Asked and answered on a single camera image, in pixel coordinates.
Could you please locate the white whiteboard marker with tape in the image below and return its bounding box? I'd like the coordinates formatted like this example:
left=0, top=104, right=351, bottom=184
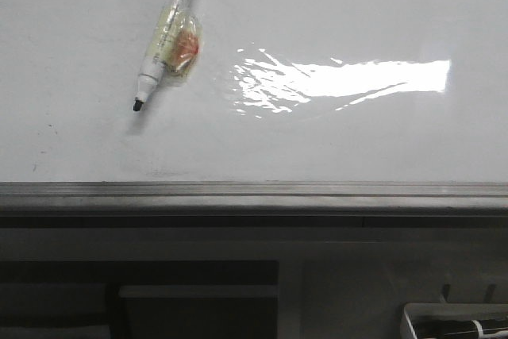
left=133, top=0, right=200, bottom=112

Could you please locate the white whiteboard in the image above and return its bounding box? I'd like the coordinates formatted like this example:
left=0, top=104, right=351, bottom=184
left=1, top=0, right=507, bottom=182

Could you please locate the white marker holder tray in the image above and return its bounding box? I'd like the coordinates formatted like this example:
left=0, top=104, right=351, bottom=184
left=400, top=303, right=507, bottom=338

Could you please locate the black marker in tray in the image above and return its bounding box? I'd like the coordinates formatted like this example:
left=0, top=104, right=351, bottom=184
left=414, top=318, right=507, bottom=339

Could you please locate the aluminium whiteboard tray rail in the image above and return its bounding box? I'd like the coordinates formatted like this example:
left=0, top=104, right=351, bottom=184
left=1, top=181, right=507, bottom=228

